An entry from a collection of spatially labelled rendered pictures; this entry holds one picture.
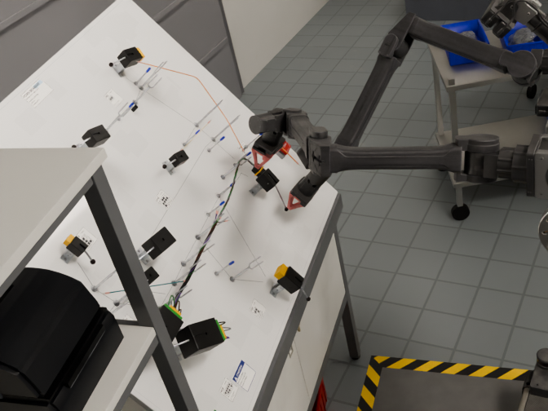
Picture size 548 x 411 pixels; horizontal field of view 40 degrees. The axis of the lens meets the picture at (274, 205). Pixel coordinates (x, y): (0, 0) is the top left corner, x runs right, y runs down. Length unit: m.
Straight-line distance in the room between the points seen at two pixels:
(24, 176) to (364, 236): 2.81
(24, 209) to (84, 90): 1.08
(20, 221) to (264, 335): 1.15
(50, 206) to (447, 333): 2.43
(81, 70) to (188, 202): 0.50
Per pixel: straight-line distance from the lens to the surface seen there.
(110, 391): 1.43
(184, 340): 1.88
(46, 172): 1.30
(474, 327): 3.40
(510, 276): 3.63
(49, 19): 4.07
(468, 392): 3.16
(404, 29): 2.29
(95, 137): 2.06
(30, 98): 2.16
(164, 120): 2.37
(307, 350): 2.59
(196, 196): 2.28
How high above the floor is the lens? 2.44
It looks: 35 degrees down
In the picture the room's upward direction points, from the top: 14 degrees counter-clockwise
